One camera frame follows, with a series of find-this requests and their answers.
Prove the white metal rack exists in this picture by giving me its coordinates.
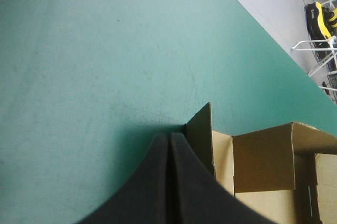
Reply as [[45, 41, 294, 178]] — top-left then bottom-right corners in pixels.
[[290, 0, 337, 95]]

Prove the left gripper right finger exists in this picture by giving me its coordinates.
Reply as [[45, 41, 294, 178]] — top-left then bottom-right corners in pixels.
[[169, 132, 276, 224]]

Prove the brown cardboard box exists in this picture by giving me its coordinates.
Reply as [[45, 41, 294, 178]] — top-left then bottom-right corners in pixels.
[[185, 102, 337, 224]]

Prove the yellow robot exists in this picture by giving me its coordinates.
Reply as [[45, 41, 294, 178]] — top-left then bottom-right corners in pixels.
[[304, 1, 337, 39]]

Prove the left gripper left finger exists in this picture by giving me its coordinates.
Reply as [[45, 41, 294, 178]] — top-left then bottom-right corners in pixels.
[[77, 133, 180, 224]]

